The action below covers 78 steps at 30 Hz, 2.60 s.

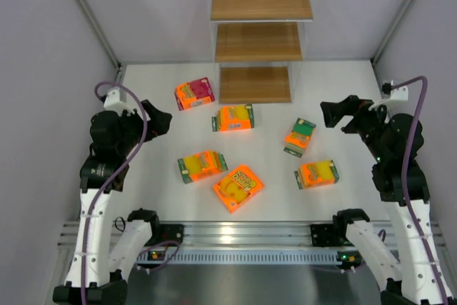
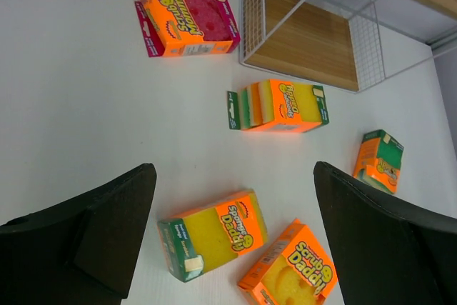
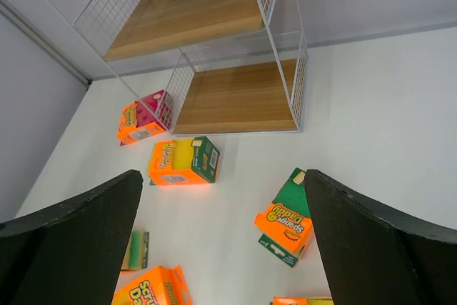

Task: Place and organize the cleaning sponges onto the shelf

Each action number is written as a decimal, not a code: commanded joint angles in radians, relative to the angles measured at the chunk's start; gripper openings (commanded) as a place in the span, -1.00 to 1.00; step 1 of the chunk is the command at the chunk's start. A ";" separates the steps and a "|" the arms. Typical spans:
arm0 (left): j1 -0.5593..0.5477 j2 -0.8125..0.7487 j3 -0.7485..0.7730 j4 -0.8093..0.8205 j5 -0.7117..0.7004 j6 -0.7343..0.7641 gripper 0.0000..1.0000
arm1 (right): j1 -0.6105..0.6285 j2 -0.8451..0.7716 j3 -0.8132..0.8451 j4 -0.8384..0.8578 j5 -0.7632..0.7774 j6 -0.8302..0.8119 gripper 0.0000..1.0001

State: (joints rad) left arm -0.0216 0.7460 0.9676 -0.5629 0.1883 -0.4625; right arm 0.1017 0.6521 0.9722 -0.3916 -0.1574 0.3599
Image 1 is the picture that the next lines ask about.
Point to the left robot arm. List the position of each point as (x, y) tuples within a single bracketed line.
[(99, 273)]

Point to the pink orange sponge box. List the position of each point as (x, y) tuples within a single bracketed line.
[(194, 93)]

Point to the green top sponge pack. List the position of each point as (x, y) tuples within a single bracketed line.
[(299, 137)]

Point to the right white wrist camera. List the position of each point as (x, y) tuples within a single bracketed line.
[(393, 95)]

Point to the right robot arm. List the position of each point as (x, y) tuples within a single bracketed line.
[(414, 275)]

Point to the orange flat scrub box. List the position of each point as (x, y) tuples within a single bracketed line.
[(237, 187)]

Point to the white wire wooden shelf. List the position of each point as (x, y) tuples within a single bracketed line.
[(259, 47)]

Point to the yellow sponge pack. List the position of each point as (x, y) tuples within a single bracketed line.
[(315, 174), (201, 166)]

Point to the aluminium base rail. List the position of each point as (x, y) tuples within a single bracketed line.
[(210, 242)]

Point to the orange green sponge pack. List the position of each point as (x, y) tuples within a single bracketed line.
[(233, 118)]

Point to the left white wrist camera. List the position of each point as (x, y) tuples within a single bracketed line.
[(115, 101)]

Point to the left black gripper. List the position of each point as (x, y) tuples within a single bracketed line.
[(143, 119)]

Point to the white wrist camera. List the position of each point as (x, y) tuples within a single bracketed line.
[(115, 101), (393, 95)]

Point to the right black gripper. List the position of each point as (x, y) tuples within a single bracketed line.
[(355, 113)]

